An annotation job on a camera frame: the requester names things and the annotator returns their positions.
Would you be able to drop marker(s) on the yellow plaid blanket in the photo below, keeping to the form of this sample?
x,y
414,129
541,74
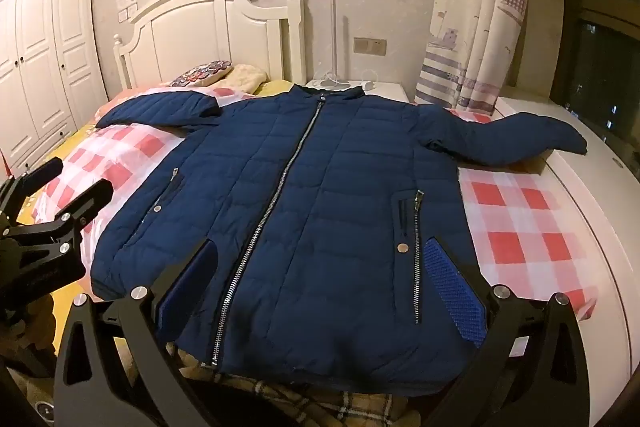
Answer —
x,y
300,404

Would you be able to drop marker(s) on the ship print curtain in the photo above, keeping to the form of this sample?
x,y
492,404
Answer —
x,y
475,32

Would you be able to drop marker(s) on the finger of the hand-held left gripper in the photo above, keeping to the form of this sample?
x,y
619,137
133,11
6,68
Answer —
x,y
47,169
92,197

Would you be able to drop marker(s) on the white wardrobe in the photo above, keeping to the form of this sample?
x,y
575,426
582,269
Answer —
x,y
40,57

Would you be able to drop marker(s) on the beige wall socket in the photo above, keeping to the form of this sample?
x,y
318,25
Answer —
x,y
370,46

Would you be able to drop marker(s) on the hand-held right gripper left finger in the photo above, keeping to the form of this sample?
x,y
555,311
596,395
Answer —
x,y
187,278

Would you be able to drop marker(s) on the beige fuzzy pillow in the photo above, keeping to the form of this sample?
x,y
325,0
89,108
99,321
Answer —
x,y
245,77

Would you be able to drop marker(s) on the white bed headboard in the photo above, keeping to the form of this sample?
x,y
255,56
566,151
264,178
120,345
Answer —
x,y
200,37

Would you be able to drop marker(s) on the red checked plastic sheet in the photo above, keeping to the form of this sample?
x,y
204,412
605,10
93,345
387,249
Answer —
x,y
515,227

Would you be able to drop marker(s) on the dark window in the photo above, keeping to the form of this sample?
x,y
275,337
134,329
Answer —
x,y
605,57

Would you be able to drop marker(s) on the patterned embroidered pillow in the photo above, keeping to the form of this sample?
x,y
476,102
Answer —
x,y
200,74

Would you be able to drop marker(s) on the white window bench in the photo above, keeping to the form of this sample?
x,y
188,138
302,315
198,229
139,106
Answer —
x,y
575,187

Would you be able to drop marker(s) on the white nightstand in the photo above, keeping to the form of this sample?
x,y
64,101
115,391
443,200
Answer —
x,y
385,89

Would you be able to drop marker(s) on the navy puffer jacket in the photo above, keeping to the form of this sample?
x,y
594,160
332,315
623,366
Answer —
x,y
325,187

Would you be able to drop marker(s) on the white desk lamp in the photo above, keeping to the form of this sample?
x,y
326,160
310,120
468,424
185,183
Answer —
x,y
333,37

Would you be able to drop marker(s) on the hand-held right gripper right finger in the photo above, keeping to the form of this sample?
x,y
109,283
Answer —
x,y
452,287

